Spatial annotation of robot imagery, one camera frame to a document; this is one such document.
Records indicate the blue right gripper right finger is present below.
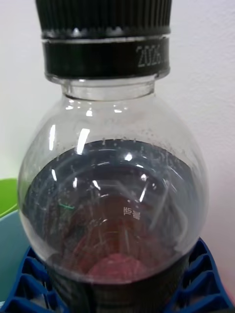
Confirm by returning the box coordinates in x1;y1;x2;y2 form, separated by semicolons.
163;238;235;313

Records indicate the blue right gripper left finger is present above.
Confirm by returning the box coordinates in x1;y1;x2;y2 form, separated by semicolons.
0;246;72;313

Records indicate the dark plastic bottle black cap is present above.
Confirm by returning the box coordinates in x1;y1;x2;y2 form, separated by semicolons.
17;0;214;313

